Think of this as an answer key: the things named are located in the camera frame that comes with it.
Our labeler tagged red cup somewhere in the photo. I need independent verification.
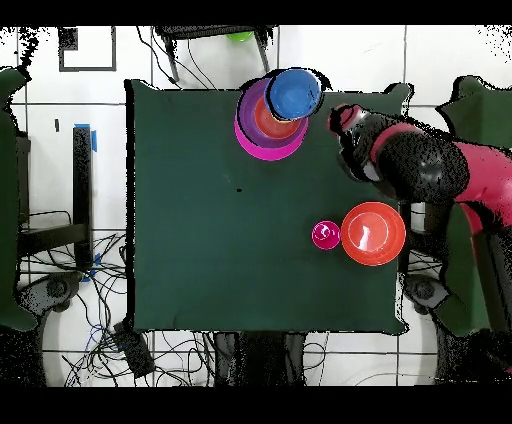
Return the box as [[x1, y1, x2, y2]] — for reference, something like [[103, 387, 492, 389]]
[[311, 220, 342, 252]]

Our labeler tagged dark green tablecloth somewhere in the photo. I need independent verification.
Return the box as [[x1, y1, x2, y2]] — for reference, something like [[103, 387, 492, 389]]
[[124, 78, 414, 336]]

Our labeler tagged purple bowl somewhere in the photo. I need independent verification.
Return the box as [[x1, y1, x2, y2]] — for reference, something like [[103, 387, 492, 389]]
[[235, 76, 310, 148]]

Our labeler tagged pink bowl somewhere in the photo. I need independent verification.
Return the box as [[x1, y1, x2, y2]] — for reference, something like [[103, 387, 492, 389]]
[[234, 115, 310, 162]]

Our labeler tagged black metal stool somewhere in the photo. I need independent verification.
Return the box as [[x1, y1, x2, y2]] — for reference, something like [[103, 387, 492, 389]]
[[152, 24, 278, 84]]

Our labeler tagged small orange bowl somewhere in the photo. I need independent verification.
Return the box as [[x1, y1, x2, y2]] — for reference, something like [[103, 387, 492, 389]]
[[254, 94, 304, 141]]

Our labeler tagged blue bowl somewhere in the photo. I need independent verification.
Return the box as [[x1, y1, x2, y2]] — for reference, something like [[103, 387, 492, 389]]
[[263, 68, 324, 122]]

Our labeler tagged black power brick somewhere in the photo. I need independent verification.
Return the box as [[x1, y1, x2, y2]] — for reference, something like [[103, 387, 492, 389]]
[[112, 319, 156, 380]]

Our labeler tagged black cross beam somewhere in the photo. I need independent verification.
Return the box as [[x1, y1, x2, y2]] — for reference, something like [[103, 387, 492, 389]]
[[17, 222, 88, 257]]

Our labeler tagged blue tape strip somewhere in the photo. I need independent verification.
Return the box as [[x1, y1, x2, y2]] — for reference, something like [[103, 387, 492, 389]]
[[74, 122, 98, 153]]

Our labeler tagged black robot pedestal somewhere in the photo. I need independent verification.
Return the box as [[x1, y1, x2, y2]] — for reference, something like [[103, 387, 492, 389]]
[[213, 331, 309, 388]]

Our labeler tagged green side table cloth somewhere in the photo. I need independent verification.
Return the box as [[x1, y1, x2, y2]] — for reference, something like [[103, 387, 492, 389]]
[[0, 66, 38, 332], [434, 74, 512, 338]]

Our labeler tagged large orange bowl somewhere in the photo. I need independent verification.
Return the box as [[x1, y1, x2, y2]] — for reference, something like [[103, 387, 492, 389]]
[[340, 201, 408, 268]]

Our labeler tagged black pedestal foot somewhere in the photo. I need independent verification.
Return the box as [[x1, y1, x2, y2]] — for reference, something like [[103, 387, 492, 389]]
[[15, 270, 86, 319], [403, 273, 451, 317]]

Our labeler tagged cable bundle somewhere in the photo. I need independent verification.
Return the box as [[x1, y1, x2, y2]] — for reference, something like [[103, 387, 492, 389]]
[[17, 209, 135, 388]]

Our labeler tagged black upright post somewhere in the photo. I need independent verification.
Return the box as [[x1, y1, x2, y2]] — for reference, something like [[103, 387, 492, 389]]
[[72, 125, 94, 270]]

